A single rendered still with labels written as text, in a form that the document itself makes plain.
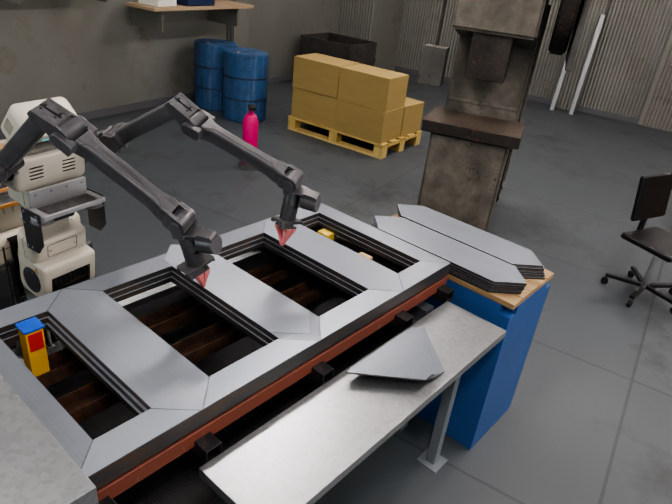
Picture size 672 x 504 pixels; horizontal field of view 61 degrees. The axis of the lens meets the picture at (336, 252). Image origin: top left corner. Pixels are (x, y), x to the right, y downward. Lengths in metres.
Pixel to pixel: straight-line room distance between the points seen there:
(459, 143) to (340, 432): 3.18
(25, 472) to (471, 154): 3.85
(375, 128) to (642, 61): 5.11
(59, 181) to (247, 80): 4.70
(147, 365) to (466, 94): 3.79
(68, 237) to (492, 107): 3.51
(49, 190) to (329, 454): 1.33
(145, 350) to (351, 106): 4.81
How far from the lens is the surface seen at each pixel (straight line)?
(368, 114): 6.13
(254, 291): 2.00
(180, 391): 1.61
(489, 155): 4.52
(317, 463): 1.60
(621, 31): 10.07
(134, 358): 1.73
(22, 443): 1.30
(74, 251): 2.43
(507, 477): 2.77
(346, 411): 1.75
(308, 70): 6.52
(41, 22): 6.49
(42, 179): 2.26
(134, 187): 1.68
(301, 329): 1.83
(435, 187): 4.66
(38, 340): 1.90
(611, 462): 3.07
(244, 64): 6.77
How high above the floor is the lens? 1.95
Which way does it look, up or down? 28 degrees down
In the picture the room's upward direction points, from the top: 7 degrees clockwise
